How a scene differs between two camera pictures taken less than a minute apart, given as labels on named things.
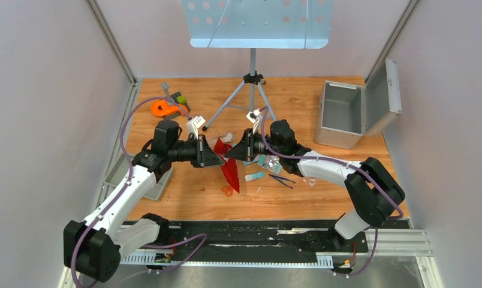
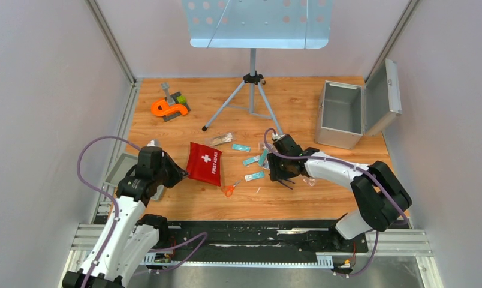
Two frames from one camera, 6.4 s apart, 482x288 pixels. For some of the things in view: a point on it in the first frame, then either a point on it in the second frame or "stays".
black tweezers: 282,180 stays
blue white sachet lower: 254,176 stays
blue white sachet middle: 246,163 stays
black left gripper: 204,155 → 178,173
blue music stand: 257,24 stays
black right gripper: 245,149 → 276,173
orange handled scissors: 228,191 stays
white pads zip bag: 311,182 stays
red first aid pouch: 229,166 → 204,164
